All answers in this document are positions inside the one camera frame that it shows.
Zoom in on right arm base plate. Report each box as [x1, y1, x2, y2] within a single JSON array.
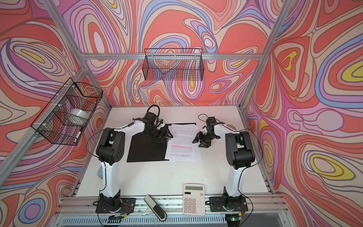
[[209, 195, 249, 213]]

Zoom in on black wire basket back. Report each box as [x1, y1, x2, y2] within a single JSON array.
[[142, 48, 204, 81]]

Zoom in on white desk calculator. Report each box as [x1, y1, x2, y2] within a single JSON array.
[[182, 183, 206, 216]]

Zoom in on grey black stapler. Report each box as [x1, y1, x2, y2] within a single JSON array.
[[144, 194, 167, 222]]

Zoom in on blue file folder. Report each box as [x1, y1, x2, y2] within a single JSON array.
[[127, 123, 191, 163]]

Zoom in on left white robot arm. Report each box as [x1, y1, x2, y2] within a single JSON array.
[[96, 105, 173, 210]]

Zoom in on marker pen in basket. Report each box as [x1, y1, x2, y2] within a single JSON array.
[[73, 127, 83, 145]]

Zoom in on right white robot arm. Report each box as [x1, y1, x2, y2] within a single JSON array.
[[193, 117, 256, 206]]

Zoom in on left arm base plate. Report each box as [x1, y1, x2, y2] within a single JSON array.
[[95, 198, 136, 214]]

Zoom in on black wire basket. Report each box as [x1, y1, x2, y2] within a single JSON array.
[[31, 79, 103, 146], [142, 48, 204, 81]]

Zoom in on printed paper files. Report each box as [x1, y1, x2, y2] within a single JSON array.
[[164, 123, 202, 163]]

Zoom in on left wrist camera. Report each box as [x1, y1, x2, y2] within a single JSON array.
[[156, 119, 165, 129]]

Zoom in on black wire basket left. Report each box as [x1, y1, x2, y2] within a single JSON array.
[[31, 79, 103, 146]]

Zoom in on white tape roll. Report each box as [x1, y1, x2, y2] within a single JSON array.
[[226, 124, 236, 131]]

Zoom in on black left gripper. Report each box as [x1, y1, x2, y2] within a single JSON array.
[[146, 127, 174, 143]]

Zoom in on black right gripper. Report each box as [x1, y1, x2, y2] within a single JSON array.
[[193, 131, 218, 148]]

